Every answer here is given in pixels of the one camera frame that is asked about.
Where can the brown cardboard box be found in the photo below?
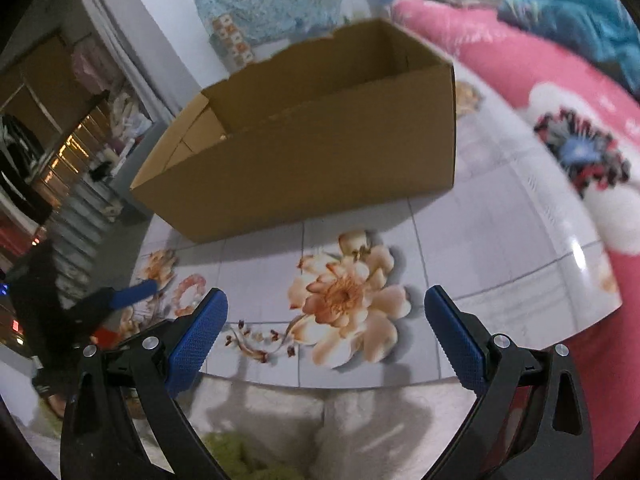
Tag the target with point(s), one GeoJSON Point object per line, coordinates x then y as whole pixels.
{"type": "Point", "coordinates": [360, 117]}

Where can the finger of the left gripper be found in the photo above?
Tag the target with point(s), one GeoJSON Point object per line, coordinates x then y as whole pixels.
{"type": "Point", "coordinates": [127, 297]}

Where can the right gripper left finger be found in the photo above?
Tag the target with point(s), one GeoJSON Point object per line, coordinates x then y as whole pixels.
{"type": "Point", "coordinates": [99, 439]}

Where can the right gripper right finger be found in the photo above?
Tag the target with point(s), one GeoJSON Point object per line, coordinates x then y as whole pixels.
{"type": "Point", "coordinates": [529, 419]}

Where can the blue crumpled quilt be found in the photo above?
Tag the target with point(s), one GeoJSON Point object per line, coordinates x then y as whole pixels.
{"type": "Point", "coordinates": [600, 31]}

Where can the teal patterned wall cloth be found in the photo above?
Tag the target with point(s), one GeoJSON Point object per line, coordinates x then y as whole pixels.
{"type": "Point", "coordinates": [270, 0]}

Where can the pink floral blanket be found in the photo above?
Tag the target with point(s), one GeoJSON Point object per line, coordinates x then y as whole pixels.
{"type": "Point", "coordinates": [584, 119]}

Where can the white fluffy rug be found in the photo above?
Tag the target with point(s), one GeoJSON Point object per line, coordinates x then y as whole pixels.
{"type": "Point", "coordinates": [389, 433]}

